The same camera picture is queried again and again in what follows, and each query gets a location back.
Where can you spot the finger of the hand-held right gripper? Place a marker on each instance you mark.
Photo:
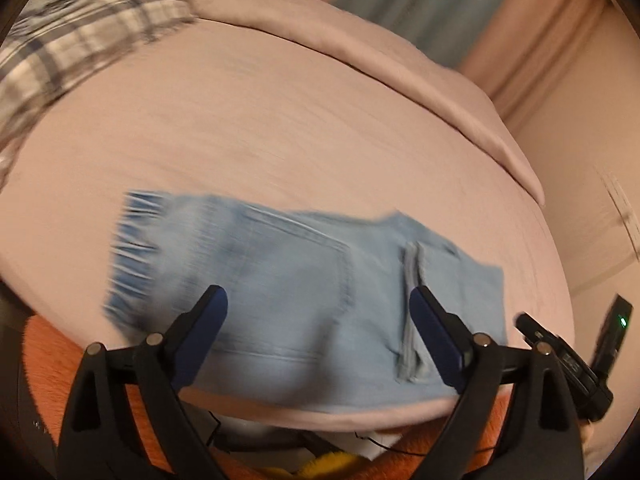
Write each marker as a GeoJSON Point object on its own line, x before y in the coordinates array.
{"type": "Point", "coordinates": [532, 327]}

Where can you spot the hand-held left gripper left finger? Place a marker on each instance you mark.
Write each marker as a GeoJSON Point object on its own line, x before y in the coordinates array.
{"type": "Point", "coordinates": [210, 317]}

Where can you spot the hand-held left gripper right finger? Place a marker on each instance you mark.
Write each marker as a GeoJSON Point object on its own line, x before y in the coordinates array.
{"type": "Point", "coordinates": [430, 317]}

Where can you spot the light blue denim pants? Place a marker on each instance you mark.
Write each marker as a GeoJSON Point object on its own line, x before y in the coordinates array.
{"type": "Point", "coordinates": [310, 300]}

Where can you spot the orange shaggy rug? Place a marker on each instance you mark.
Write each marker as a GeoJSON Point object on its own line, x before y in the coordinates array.
{"type": "Point", "coordinates": [60, 360]}

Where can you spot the yellow fluffy object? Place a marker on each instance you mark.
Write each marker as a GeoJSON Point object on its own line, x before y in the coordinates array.
{"type": "Point", "coordinates": [310, 467]}

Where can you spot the pink curtain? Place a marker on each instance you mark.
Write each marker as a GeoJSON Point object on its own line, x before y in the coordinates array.
{"type": "Point", "coordinates": [540, 50]}

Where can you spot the pink quilt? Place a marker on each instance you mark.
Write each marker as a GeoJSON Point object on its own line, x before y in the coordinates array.
{"type": "Point", "coordinates": [350, 45]}

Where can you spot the large plaid pillow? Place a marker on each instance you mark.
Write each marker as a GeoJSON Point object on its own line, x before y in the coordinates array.
{"type": "Point", "coordinates": [80, 45]}

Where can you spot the blue curtain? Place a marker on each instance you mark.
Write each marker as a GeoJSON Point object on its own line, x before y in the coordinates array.
{"type": "Point", "coordinates": [430, 2]}

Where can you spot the folded light denim garment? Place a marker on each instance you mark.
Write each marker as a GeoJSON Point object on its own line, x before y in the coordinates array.
{"type": "Point", "coordinates": [52, 0]}

